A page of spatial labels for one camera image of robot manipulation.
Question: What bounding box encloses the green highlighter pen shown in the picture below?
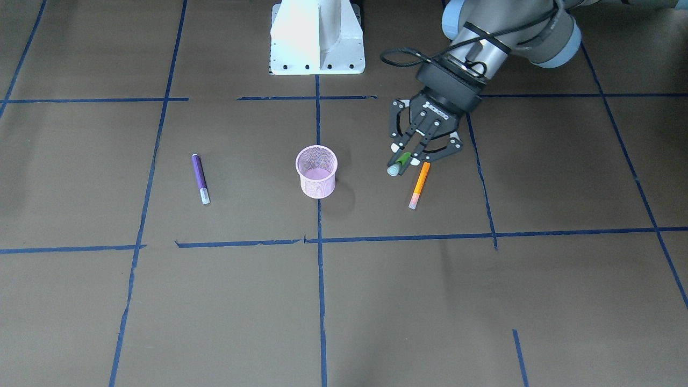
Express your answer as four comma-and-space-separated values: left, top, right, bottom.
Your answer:
386, 152, 411, 177

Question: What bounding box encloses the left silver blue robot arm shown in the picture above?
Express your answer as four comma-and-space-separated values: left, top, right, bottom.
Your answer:
380, 1, 592, 175

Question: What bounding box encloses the pink mesh pen holder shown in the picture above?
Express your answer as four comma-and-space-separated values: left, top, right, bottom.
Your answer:
295, 145, 338, 200

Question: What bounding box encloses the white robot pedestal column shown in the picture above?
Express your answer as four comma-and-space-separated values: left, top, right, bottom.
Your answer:
269, 1, 366, 76

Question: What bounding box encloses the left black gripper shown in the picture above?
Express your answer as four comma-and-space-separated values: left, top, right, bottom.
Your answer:
388, 59, 482, 167

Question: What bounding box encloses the purple highlighter pen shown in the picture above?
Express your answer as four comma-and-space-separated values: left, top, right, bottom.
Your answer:
191, 153, 211, 205

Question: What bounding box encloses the black braided cable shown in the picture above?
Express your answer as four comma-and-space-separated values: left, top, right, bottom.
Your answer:
381, 0, 570, 68

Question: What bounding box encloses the orange highlighter pen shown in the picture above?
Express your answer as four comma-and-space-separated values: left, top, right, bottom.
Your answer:
408, 162, 431, 210

